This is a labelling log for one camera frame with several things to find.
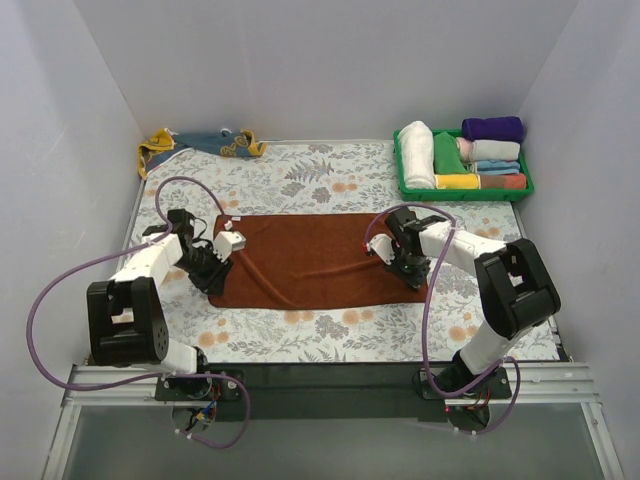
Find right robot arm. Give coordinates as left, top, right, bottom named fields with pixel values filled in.
left=368, top=206, right=561, bottom=398

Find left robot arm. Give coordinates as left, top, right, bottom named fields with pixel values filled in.
left=86, top=209, right=246, bottom=375

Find green plastic tray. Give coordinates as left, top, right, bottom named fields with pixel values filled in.
left=393, top=130, right=535, bottom=202

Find yellow rolled towel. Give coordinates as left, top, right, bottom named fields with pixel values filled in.
left=435, top=173, right=480, bottom=190

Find green rolled towel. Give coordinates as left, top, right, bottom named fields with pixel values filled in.
left=434, top=132, right=469, bottom=175

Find floral patterned table mat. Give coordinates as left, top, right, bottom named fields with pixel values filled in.
left=97, top=140, right=561, bottom=365

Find blue yellow crumpled cloth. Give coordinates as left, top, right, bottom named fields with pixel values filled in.
left=137, top=128, right=267, bottom=180

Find red brown rolled towel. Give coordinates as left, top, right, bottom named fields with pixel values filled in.
left=478, top=173, right=527, bottom=190

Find white rolled towel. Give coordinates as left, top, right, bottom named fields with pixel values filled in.
left=398, top=121, right=436, bottom=189

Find pink rolled towel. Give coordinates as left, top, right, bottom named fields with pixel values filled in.
left=456, top=137, right=474, bottom=163

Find grey rolled towel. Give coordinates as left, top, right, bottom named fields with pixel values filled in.
left=470, top=139, right=521, bottom=162

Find light blue rolled towel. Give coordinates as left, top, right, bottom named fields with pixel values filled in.
left=472, top=160, right=521, bottom=175

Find purple rolled towel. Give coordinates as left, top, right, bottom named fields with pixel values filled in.
left=461, top=116, right=525, bottom=143

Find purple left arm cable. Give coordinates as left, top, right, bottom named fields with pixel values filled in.
left=25, top=176, right=251, bottom=450

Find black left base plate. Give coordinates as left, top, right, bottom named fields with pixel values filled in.
left=154, top=369, right=244, bottom=402

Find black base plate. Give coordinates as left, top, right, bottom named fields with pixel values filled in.
left=154, top=369, right=244, bottom=402
left=412, top=363, right=512, bottom=400

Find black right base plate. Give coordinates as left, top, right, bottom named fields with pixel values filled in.
left=412, top=363, right=512, bottom=400

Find aluminium frame rail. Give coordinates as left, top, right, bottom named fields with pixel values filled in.
left=44, top=362, right=624, bottom=479

